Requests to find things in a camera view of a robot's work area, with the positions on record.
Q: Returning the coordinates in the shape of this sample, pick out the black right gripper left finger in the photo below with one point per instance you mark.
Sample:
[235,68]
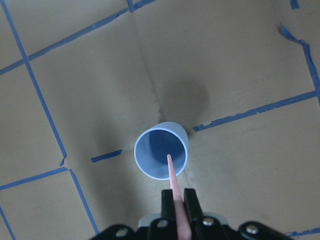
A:
[167,206]

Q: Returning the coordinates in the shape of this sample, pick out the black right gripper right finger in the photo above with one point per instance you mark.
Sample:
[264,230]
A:
[192,205]

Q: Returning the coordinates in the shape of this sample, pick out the pink chopstick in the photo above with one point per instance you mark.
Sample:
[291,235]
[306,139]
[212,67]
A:
[183,228]

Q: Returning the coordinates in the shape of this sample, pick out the light blue plastic cup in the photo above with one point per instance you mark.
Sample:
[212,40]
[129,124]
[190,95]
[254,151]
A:
[153,145]

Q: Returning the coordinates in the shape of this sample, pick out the brown paper table cover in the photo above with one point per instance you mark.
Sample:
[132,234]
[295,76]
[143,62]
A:
[80,80]

